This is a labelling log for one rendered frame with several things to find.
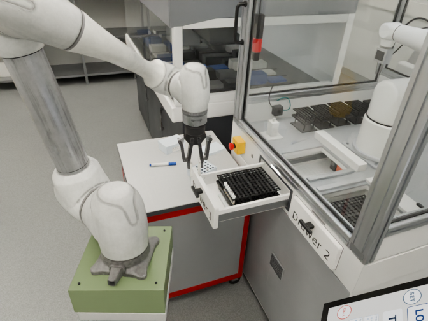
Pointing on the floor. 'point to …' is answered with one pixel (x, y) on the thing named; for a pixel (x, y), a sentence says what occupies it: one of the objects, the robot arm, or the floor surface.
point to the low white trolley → (186, 215)
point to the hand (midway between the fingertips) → (195, 167)
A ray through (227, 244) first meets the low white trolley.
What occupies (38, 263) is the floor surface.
